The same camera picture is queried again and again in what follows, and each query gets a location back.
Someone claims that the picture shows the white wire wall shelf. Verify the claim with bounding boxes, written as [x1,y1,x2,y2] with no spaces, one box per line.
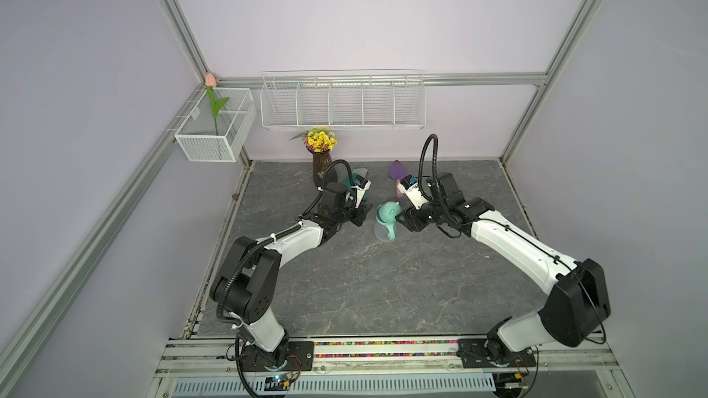
[260,69,428,130]

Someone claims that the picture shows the yellow flower bouquet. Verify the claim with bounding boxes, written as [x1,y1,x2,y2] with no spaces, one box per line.
[291,127,339,153]

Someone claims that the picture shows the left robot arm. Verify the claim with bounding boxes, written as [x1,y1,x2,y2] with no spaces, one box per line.
[209,160,372,370]

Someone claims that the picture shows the white vented cable duct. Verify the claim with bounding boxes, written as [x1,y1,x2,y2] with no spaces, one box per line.
[171,372,496,397]

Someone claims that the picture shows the colourful bead strip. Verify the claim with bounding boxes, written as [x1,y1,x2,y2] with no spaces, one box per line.
[313,337,459,359]

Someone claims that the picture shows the mint green bottle cap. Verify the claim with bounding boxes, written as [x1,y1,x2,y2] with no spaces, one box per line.
[376,202,402,225]

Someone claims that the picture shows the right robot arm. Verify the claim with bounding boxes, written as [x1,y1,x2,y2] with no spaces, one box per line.
[396,134,611,367]

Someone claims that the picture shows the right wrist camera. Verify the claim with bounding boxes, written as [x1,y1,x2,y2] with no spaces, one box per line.
[398,174,429,210]

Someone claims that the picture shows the white mesh wall basket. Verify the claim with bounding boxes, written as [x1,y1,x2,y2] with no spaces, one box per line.
[174,87,257,163]

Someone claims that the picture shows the green rubber glove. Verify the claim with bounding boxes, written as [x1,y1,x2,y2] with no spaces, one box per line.
[342,168,369,187]

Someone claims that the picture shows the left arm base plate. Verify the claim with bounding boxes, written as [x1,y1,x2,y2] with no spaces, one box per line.
[239,340,315,373]

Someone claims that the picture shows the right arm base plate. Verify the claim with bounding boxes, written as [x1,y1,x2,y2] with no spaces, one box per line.
[457,338,537,369]

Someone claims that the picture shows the pink artificial tulip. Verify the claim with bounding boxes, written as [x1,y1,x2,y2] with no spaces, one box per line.
[205,73,230,136]

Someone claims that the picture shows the dark purple glass vase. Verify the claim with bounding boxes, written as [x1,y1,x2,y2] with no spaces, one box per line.
[312,151,339,187]

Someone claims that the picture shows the purple trowel with pink handle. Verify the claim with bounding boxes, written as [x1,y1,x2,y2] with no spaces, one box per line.
[389,160,407,199]

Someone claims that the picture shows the clear plastic baby bottle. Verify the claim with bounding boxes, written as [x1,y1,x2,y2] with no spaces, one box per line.
[374,220,396,241]

